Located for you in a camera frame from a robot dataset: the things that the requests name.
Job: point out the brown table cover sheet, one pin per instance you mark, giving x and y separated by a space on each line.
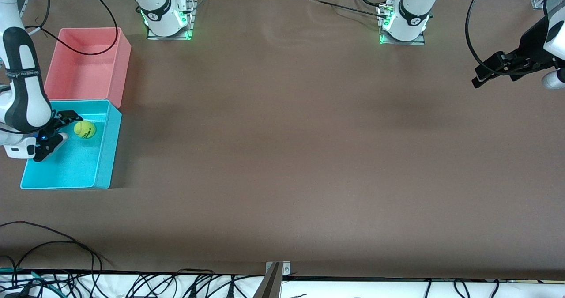
282 156

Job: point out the blue plastic bin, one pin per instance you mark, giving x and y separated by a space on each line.
79 165

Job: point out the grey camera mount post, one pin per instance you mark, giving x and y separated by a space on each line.
270 287

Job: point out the small metal bracket plate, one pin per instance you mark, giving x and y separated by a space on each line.
286 268

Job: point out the pink plastic bin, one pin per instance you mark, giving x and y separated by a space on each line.
88 68

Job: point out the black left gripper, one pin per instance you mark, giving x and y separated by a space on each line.
533 43

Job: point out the aluminium corner bracket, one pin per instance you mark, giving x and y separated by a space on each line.
539 3

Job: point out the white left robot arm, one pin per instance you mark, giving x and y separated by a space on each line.
410 15

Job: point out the yellow-green tennis ball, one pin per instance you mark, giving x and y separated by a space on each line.
84 129

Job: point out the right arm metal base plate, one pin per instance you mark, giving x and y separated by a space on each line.
190 24

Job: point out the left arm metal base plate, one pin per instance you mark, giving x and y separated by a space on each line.
419 41

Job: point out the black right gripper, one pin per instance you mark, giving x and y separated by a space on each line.
57 122

